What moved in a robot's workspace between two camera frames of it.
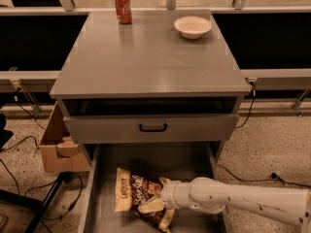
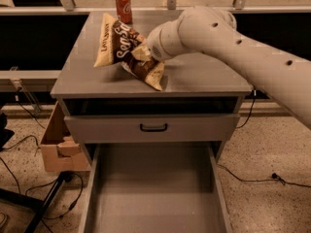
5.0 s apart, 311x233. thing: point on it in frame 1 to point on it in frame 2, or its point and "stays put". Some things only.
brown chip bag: x=132 y=189 to x=117 y=42
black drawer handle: x=153 y=129 stays put
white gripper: x=172 y=193 to x=155 y=47
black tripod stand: x=38 y=206 stays put
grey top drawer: x=150 y=128 stays put
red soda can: x=123 y=7 stays put
